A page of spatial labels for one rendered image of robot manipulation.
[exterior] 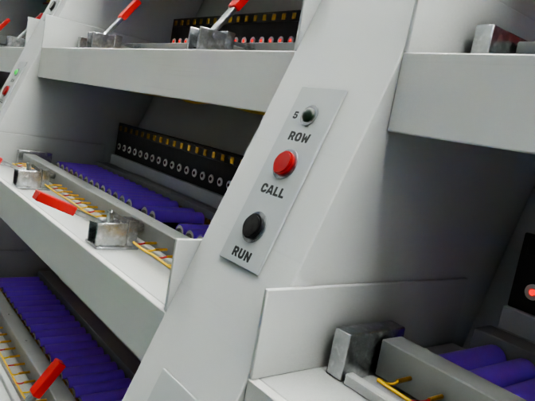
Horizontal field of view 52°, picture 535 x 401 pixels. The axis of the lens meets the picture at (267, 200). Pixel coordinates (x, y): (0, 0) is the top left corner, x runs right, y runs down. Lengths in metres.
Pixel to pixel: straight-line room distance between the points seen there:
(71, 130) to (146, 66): 0.39
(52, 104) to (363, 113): 0.70
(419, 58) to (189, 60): 0.25
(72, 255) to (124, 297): 0.11
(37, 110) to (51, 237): 0.39
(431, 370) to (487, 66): 0.16
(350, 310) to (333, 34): 0.18
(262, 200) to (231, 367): 0.10
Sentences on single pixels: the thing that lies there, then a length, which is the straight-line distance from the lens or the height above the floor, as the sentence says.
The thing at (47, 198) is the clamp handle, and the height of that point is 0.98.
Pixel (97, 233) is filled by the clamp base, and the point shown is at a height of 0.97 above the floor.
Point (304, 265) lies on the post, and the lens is 0.30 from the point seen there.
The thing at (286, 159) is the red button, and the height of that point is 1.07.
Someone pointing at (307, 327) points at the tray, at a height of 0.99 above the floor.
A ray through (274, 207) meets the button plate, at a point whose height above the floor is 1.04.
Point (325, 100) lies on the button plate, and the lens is 0.35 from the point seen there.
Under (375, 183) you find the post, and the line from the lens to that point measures 0.33.
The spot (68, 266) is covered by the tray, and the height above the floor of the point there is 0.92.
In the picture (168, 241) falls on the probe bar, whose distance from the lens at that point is 0.49.
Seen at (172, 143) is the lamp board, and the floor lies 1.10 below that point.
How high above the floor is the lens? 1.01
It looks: 5 degrees up
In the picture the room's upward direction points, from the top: 26 degrees clockwise
